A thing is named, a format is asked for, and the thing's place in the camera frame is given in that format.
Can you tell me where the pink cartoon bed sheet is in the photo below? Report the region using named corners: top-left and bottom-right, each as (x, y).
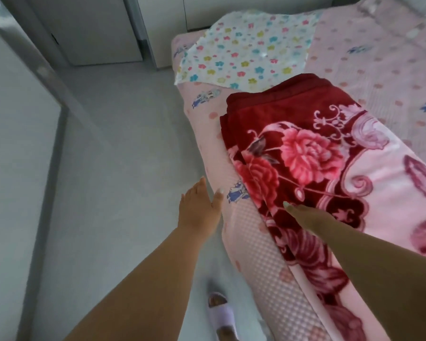
top-left (170, 0), bottom-right (426, 341)

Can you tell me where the person's left hand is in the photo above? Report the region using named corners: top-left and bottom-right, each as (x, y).
top-left (177, 176), bottom-right (225, 242)

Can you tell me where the red floral blanket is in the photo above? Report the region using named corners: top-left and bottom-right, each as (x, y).
top-left (219, 73), bottom-right (426, 341)

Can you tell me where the person's right forearm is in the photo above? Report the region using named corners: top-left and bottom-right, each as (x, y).
top-left (316, 220), bottom-right (426, 341)

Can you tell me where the person's right hand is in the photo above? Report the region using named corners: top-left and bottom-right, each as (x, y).
top-left (283, 201), bottom-right (336, 235)

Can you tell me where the person's left forearm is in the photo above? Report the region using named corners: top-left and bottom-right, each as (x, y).
top-left (63, 227), bottom-right (213, 341)

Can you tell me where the lilac left slipper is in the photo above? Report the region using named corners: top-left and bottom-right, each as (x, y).
top-left (206, 291), bottom-right (240, 341)

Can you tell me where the flower-print plastic storage bag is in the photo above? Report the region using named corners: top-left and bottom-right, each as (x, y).
top-left (174, 9), bottom-right (324, 93)

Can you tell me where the white wardrobe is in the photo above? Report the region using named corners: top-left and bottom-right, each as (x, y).
top-left (21, 0), bottom-right (336, 70)

